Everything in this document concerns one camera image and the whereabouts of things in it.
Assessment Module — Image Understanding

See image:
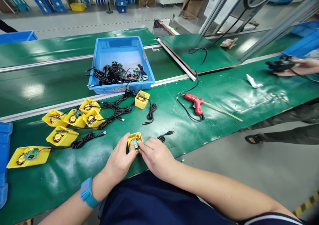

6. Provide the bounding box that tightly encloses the person's body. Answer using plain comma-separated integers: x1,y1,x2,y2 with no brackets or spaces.
99,170,241,225

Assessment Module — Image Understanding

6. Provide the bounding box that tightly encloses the black usb cable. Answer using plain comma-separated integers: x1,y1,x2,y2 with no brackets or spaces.
156,130,175,143
46,131,108,150
142,96,158,125

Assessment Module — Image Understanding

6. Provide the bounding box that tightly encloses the yellow plastic crate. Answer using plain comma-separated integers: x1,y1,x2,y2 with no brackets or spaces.
69,2,86,12

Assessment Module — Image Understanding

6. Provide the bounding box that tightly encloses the black device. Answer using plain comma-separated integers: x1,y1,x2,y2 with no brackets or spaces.
265,55,297,73

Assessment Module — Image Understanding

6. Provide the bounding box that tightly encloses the green conveyor belt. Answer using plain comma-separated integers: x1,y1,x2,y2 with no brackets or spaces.
0,18,198,123

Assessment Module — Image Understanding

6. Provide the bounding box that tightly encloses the pile of boards with cables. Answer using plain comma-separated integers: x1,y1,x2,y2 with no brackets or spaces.
85,60,150,87

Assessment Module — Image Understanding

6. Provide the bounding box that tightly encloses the crumpled white paper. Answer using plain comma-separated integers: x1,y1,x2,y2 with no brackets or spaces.
246,73,264,89

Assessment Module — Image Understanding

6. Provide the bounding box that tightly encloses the black glue gun power cable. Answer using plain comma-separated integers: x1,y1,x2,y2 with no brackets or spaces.
175,47,209,123

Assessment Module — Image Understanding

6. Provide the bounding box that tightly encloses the white bar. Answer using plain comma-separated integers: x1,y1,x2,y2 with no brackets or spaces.
157,37,198,82

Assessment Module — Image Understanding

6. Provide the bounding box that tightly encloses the aluminium frame machine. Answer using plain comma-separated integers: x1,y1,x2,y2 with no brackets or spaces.
199,0,319,62

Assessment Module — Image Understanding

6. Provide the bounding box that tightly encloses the crumpled beige rag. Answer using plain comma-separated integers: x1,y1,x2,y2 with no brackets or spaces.
220,37,239,49

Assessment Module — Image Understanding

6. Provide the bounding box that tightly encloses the person's right hand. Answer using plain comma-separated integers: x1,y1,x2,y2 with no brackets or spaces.
138,137,181,183

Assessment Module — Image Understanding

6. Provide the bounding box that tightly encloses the red hot glue gun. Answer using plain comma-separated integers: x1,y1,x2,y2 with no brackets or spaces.
184,93,205,116

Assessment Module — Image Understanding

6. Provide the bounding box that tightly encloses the person's left hand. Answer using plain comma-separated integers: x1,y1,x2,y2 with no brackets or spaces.
102,133,139,186

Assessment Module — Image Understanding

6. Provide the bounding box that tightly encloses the tangle of black usb cables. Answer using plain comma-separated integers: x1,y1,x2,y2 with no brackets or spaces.
98,89,140,130

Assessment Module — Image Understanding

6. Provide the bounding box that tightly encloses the green mat board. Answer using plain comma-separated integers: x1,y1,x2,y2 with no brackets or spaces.
159,33,242,76

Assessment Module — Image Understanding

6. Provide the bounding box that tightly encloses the long pale glue stick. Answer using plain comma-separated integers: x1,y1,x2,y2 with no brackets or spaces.
203,101,244,122

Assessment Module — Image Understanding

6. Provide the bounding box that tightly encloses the yellow plastic housing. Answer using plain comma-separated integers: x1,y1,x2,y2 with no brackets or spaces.
63,109,87,128
127,132,143,152
82,110,106,130
46,125,79,147
79,98,102,115
41,109,68,128
6,146,52,169
134,90,151,110

